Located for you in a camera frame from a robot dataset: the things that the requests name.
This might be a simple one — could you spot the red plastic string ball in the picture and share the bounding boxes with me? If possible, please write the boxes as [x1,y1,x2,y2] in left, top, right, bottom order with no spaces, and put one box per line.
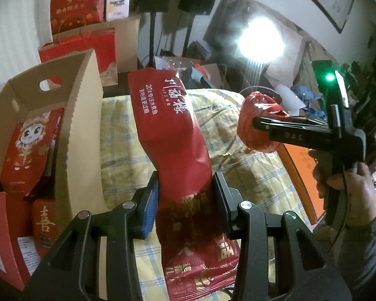
[237,92,290,153]

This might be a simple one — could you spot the long red paper bag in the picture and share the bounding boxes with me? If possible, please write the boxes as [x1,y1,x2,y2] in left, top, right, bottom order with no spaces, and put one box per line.
[128,68,240,300]

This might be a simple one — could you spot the red cat gift bag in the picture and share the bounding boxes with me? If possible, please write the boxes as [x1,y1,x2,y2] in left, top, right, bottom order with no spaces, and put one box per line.
[0,107,64,198]

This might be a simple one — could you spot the person's right forearm sleeve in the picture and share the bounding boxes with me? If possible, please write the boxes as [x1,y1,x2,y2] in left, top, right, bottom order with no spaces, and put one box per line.
[313,208,376,292]

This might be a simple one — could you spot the person's right hand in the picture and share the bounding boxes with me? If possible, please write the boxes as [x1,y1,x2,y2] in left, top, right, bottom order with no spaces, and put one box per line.
[308,149,376,228]

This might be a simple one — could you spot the orange fresh fruit box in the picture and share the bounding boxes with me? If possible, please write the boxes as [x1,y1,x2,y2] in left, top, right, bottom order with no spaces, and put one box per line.
[276,143,325,225]

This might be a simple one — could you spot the yellow plaid bed sheet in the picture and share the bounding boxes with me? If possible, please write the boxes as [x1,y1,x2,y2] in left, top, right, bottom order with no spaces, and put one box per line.
[98,88,311,301]

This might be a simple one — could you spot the red double happiness box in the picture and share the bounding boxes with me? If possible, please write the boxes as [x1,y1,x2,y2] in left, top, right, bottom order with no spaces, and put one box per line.
[32,199,59,258]

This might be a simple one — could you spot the red items inside box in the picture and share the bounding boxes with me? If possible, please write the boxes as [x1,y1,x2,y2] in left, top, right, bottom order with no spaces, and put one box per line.
[0,190,42,292]

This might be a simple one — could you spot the clutter pile with plastic bag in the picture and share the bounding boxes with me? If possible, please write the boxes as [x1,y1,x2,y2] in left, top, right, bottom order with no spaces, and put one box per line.
[155,56,232,90]

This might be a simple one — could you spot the bright video lamp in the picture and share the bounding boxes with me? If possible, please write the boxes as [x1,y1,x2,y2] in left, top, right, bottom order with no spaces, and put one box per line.
[237,16,286,64]

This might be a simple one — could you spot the brown cardboard box background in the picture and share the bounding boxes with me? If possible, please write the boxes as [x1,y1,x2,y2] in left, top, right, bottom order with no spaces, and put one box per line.
[53,14,142,74]

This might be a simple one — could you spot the red gift box front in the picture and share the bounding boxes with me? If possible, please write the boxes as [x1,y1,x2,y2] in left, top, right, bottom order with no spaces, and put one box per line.
[38,27,119,88]

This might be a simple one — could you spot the red gift box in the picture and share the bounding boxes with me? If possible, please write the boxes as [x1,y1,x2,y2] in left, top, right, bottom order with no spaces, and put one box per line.
[50,0,106,35]
[38,27,119,88]

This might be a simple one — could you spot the open brown cardboard box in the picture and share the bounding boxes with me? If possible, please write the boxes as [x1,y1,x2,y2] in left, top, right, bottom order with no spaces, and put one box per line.
[0,50,107,231]

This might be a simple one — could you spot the white small carton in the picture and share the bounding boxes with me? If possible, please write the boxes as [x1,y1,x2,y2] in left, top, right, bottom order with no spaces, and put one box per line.
[106,0,130,22]

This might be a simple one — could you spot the red gift box top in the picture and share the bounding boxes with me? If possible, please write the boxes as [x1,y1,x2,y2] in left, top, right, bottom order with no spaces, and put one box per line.
[50,0,106,35]

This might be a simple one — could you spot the blue fabric straps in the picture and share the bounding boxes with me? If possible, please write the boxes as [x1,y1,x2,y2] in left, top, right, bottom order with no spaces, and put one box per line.
[293,82,328,120]

